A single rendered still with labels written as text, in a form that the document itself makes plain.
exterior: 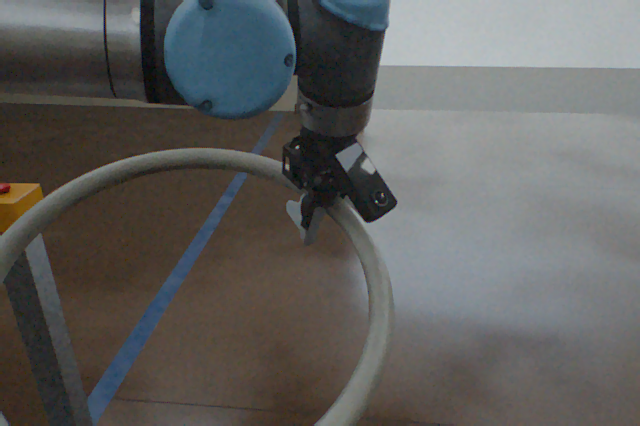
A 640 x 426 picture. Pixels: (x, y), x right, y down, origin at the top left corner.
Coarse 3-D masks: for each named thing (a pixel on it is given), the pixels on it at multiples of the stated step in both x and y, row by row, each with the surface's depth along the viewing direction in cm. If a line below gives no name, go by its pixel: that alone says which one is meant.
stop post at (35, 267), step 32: (32, 192) 124; (0, 224) 120; (32, 256) 128; (32, 288) 130; (32, 320) 135; (64, 320) 144; (32, 352) 140; (64, 352) 144; (64, 384) 145; (64, 416) 150
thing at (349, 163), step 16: (336, 144) 62; (352, 144) 63; (336, 160) 62; (352, 160) 63; (368, 160) 64; (336, 176) 63; (352, 176) 62; (368, 176) 63; (352, 192) 62; (368, 192) 62; (384, 192) 63; (368, 208) 62; (384, 208) 63
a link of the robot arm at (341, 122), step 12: (300, 96) 58; (372, 96) 57; (300, 108) 57; (312, 108) 57; (324, 108) 56; (336, 108) 56; (348, 108) 56; (360, 108) 57; (372, 108) 60; (300, 120) 60; (312, 120) 58; (324, 120) 57; (336, 120) 57; (348, 120) 57; (360, 120) 58; (324, 132) 58; (336, 132) 58; (348, 132) 58
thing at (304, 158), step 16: (304, 128) 62; (288, 144) 67; (304, 144) 66; (320, 144) 64; (304, 160) 66; (320, 160) 66; (288, 176) 70; (304, 176) 67; (320, 176) 65; (320, 192) 65; (336, 192) 68
